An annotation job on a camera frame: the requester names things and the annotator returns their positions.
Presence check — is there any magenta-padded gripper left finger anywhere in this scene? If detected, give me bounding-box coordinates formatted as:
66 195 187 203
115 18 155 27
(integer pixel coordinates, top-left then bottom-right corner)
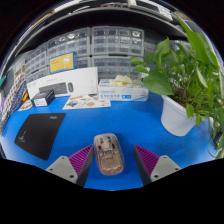
45 144 95 188

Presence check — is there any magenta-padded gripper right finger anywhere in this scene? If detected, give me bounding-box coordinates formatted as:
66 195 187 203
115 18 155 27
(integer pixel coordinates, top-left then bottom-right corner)
133 144 182 187

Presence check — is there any transparent pink computer mouse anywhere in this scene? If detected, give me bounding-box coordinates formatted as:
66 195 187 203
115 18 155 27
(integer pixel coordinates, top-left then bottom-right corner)
93 132 126 177

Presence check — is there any black mouse pad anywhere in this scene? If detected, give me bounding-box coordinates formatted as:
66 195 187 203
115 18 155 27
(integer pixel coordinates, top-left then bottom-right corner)
13 112 67 161

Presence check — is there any green plant in white pot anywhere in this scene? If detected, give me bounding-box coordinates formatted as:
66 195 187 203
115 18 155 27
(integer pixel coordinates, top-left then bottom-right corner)
129 13 224 160

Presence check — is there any colourful sticker sheet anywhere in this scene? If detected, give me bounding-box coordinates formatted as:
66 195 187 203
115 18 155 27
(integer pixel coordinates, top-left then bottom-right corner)
18 99 34 112
62 94 112 111

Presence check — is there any small black product box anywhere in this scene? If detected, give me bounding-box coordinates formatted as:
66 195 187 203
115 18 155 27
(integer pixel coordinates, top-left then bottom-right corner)
30 89 56 108

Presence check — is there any polka-dot fabric cover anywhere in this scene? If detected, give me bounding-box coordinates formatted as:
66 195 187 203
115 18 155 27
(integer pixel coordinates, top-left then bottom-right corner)
0 71 28 136

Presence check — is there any white and blue glove box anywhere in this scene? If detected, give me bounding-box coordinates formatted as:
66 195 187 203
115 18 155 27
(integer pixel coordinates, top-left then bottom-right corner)
97 74 150 102

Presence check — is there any white keyboard packaging box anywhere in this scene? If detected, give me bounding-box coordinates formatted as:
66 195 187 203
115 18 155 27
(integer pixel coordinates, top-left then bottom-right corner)
26 66 99 100

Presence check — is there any yellow and blue box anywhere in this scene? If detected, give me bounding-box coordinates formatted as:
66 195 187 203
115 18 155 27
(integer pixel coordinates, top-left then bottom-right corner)
48 51 78 74

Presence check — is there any dark wall shelf unit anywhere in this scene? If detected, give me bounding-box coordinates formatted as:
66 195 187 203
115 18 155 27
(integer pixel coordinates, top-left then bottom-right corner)
6 0 208 58

